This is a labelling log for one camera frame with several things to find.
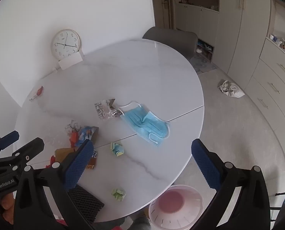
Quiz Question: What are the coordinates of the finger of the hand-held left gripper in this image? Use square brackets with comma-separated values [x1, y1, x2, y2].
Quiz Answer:
[0, 137, 45, 167]
[0, 131, 20, 159]

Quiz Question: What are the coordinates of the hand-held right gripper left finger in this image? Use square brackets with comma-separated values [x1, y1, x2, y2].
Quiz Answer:
[13, 139, 95, 230]

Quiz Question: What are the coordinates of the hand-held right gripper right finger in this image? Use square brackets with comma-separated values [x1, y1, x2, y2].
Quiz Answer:
[191, 138, 271, 230]

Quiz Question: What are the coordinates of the red snack wrapper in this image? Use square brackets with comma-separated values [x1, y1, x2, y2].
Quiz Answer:
[69, 131, 82, 148]

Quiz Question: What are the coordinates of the pink plastic bin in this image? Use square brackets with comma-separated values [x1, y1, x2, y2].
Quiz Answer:
[148, 184, 203, 230]

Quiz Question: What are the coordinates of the blue face mask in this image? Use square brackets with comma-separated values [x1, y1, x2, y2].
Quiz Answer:
[118, 101, 170, 148]

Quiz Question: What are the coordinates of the person's left hand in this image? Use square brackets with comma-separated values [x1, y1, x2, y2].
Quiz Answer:
[0, 192, 16, 221]

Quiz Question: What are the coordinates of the brown printed snack packet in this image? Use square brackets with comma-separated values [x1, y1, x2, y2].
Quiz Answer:
[86, 150, 98, 170]

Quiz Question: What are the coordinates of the brown cardboard piece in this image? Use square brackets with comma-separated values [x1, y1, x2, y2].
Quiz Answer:
[55, 147, 76, 163]

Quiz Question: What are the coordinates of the pinkish red wrapper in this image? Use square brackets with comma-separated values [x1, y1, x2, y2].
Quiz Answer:
[45, 156, 58, 168]

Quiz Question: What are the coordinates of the blue snack packet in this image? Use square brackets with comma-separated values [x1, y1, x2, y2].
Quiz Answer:
[75, 125, 100, 146]

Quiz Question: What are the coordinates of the grey crumpled paper ball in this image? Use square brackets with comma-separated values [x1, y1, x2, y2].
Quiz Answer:
[65, 120, 81, 133]

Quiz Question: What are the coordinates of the yellow blue crumpled paper ball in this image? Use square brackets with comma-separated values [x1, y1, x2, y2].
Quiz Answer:
[110, 142, 125, 157]

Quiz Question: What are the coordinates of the black foam mesh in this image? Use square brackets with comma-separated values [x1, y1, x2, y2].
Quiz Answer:
[68, 184, 105, 223]

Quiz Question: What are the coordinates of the green crumpled paper ball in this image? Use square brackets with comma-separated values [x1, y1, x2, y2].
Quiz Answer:
[111, 188, 126, 200]

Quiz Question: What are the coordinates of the small red white packet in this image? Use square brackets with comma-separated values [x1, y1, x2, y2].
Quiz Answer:
[29, 86, 44, 101]

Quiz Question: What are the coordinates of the clear printed plastic wrapper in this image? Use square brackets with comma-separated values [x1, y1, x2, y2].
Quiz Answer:
[94, 98, 122, 120]

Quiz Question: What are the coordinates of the white tote bag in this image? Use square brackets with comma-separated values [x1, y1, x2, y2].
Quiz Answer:
[217, 80, 245, 98]

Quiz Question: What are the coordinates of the white card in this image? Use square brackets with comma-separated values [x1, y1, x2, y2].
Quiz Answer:
[58, 53, 84, 71]

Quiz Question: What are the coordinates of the grey floor mat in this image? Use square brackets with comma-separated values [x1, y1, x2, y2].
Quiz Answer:
[191, 53, 218, 74]

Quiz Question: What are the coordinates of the beige drawer unit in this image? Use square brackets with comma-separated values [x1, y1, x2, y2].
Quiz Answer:
[244, 37, 285, 131]

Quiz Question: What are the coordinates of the grey chair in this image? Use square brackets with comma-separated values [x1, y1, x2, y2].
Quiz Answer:
[142, 27, 198, 60]

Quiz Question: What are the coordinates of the tall beige cabinet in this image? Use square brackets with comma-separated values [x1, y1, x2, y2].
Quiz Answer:
[173, 0, 273, 90]

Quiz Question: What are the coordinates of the beige door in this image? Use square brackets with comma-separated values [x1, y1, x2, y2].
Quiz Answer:
[150, 0, 174, 30]

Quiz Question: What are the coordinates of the round white wall clock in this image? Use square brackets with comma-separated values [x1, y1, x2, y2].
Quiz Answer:
[51, 29, 81, 60]

